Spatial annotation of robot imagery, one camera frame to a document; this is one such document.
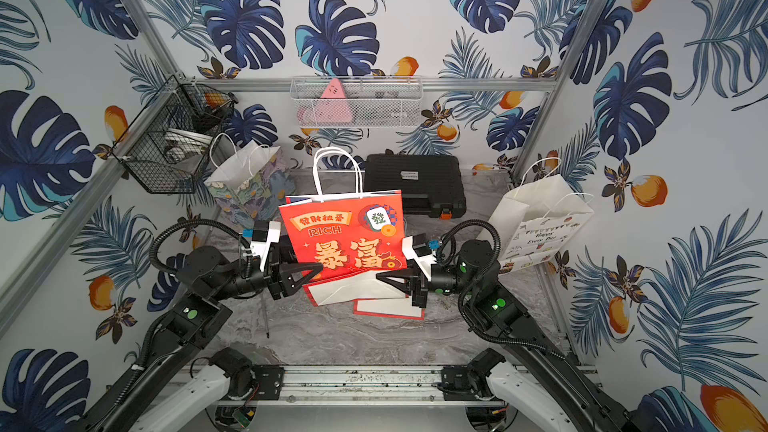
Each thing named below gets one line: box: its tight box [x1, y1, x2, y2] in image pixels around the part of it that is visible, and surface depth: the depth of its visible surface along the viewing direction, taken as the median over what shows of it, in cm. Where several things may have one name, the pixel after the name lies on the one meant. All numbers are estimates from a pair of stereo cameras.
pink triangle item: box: [297, 78, 353, 125], surface depth 92 cm
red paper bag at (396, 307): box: [351, 295, 426, 321], surface depth 87 cm
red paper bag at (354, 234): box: [279, 147, 407, 307], surface depth 55 cm
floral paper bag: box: [205, 133, 295, 229], surface depth 92 cm
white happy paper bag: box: [490, 157, 595, 274], surface depth 83 cm
